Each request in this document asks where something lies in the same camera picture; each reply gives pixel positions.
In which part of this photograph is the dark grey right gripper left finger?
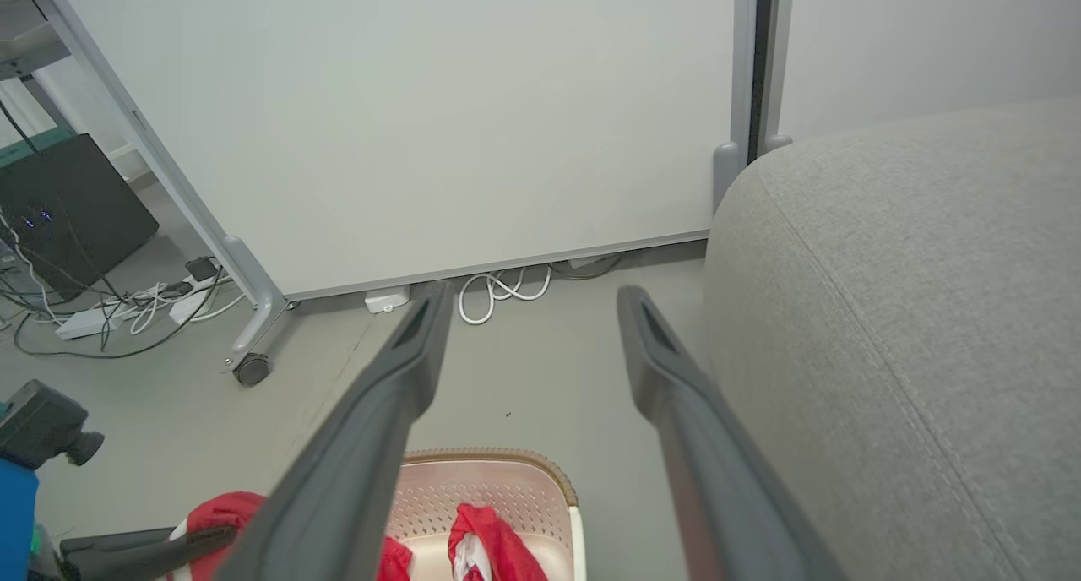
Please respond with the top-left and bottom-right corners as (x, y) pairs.
(215, 280), (455, 581)

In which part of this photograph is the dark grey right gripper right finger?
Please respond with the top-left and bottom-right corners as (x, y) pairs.
(616, 285), (846, 581)

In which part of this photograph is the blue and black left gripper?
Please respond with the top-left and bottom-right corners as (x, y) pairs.
(0, 458), (240, 581)

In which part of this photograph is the red and white garment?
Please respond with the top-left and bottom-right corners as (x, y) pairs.
(173, 491), (550, 581)

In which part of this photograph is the cream perforated laundry basket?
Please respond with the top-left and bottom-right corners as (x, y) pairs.
(376, 448), (586, 581)

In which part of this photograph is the small white adapter box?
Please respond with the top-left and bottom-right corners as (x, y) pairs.
(364, 285), (413, 315)

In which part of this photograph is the white power strip with plugs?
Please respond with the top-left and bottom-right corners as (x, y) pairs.
(127, 273), (223, 325)

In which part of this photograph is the long white power strip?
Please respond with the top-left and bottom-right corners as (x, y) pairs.
(54, 305), (126, 342)

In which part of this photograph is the grey fabric sofa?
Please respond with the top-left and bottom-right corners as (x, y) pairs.
(703, 98), (1081, 581)

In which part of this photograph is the white partition panel with caster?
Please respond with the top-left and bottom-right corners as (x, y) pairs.
(38, 0), (765, 388)

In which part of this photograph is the black computer case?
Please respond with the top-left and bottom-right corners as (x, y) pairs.
(0, 133), (160, 304)

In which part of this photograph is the grey table leg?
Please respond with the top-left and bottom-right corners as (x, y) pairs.
(0, 0), (79, 136)

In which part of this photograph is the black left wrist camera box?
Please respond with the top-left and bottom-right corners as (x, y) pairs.
(0, 379), (105, 469)

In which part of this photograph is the coiled white cable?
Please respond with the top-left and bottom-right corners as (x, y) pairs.
(458, 264), (555, 325)

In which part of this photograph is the tangle of cables left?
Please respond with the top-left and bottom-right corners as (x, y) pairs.
(0, 226), (227, 361)

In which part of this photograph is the dark cable under partition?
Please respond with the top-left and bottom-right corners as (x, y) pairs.
(549, 254), (627, 280)

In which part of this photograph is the thin white floor cable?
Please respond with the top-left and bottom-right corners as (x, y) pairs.
(125, 280), (247, 335)

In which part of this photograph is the white partition panel grey post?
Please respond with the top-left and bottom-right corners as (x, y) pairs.
(756, 0), (1081, 156)

